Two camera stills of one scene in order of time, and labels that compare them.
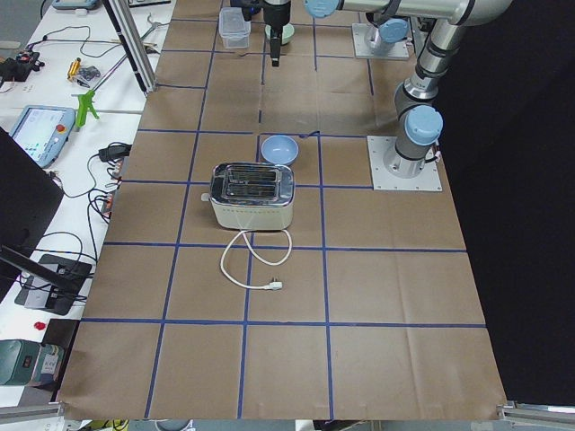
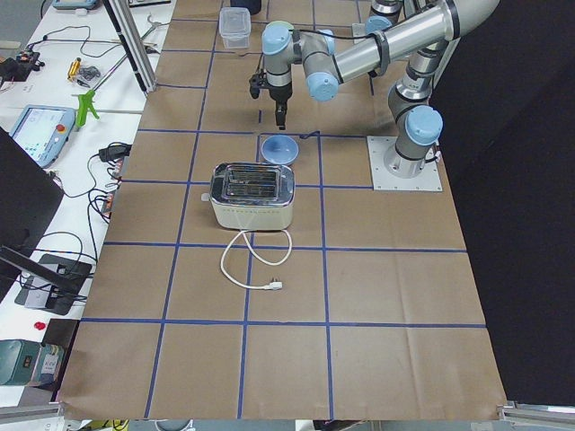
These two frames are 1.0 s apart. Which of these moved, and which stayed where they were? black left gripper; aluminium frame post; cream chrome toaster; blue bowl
Moved: black left gripper
Stayed: blue bowl; aluminium frame post; cream chrome toaster
